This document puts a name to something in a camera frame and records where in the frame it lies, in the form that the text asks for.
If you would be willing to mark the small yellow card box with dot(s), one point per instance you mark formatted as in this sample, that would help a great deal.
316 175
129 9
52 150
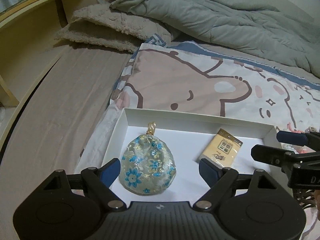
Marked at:
222 149

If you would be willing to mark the grey quilted duvet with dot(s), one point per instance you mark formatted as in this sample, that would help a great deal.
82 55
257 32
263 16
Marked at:
249 26

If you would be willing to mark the cartoon bear printed blanket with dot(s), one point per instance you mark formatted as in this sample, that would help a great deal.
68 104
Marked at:
189 78

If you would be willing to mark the white shallow cardboard box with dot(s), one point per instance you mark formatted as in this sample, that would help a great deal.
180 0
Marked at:
186 135

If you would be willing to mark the blue floral fabric pouch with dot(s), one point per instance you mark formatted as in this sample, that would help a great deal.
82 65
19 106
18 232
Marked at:
147 164

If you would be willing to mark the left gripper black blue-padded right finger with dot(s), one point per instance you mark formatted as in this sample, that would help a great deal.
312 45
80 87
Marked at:
221 182

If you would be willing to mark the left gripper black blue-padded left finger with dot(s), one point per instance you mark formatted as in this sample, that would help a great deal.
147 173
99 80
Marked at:
96 184

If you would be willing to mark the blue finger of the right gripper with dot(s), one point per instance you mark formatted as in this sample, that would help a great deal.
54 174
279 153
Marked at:
298 139

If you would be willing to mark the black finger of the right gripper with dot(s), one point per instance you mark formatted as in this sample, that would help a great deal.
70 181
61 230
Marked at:
270 155

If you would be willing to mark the beige fleece blanket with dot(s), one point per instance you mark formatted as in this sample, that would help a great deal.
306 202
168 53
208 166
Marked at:
100 25

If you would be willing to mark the wooden bedside shelf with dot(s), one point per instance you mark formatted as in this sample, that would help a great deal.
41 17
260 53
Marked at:
27 37

